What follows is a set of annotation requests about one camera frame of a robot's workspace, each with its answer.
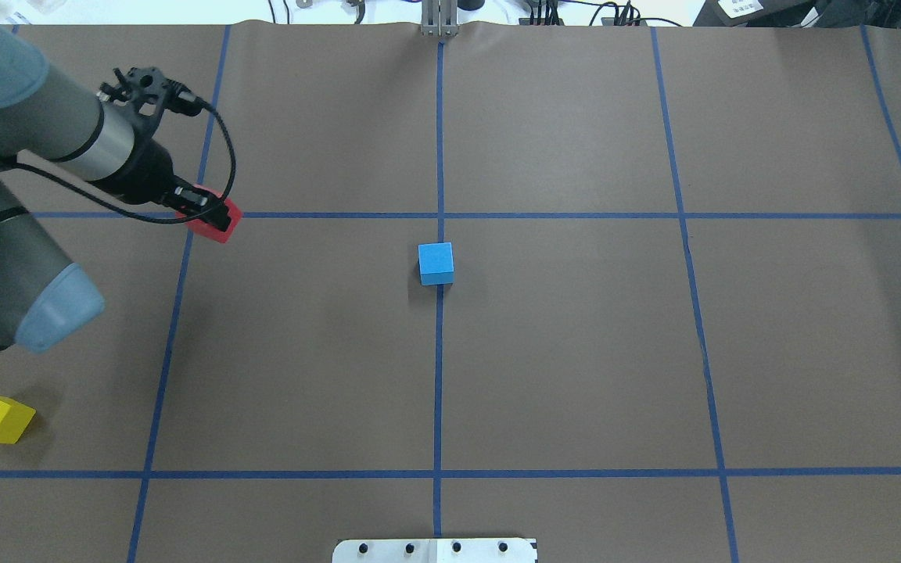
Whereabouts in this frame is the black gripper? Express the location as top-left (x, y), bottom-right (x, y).
top-left (95, 138), bottom-right (235, 234)

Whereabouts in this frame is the red cube block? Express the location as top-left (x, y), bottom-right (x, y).
top-left (186, 185), bottom-right (243, 245)

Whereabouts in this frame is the blue cube block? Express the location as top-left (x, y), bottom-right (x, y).
top-left (418, 242), bottom-right (455, 286)

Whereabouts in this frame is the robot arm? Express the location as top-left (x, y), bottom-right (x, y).
top-left (0, 26), bottom-right (241, 353)

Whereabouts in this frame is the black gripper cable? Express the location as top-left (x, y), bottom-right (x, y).
top-left (14, 86), bottom-right (238, 226)

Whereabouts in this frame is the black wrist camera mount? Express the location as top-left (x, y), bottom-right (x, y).
top-left (96, 66), bottom-right (207, 131)

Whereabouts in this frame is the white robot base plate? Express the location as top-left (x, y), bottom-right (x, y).
top-left (332, 537), bottom-right (539, 562)

